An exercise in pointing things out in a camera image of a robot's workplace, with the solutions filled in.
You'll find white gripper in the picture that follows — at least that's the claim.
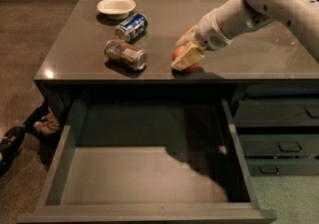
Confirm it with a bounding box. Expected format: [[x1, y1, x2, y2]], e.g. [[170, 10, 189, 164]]
[[170, 9, 232, 71]]

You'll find red apple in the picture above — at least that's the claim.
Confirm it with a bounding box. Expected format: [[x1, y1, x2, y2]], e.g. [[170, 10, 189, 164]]
[[172, 46, 198, 74]]

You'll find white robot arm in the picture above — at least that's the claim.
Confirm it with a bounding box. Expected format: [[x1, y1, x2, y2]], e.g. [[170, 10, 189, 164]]
[[171, 0, 319, 71]]

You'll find dark grey counter cabinet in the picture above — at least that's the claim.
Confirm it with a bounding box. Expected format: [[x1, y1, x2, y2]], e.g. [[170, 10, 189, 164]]
[[34, 0, 319, 177]]

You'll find closed upper right drawer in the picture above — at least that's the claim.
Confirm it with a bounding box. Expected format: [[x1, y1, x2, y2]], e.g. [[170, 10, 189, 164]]
[[233, 99, 319, 127]]

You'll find closed drawer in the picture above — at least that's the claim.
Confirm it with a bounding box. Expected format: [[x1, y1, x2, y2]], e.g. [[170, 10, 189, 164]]
[[246, 158, 319, 176], [239, 134, 319, 157], [233, 99, 319, 127]]

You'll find open grey top drawer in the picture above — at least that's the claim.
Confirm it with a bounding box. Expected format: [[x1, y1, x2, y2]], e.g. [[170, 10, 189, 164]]
[[17, 100, 276, 224]]

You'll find closed middle right drawer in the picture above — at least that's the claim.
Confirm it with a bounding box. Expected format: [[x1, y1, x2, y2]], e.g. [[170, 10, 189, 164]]
[[239, 134, 319, 157]]

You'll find closed lower right drawer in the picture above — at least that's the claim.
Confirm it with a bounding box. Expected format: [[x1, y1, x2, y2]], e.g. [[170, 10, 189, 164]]
[[246, 158, 319, 176]]

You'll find brown silver soda can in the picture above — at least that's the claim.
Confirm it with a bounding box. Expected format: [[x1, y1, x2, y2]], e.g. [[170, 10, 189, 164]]
[[104, 40, 148, 71]]

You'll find blue soda can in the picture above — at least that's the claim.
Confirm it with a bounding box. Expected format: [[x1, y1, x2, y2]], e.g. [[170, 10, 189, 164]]
[[115, 13, 149, 43]]

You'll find white bowl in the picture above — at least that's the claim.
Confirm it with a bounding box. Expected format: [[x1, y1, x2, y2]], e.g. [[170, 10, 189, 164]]
[[97, 0, 136, 20]]

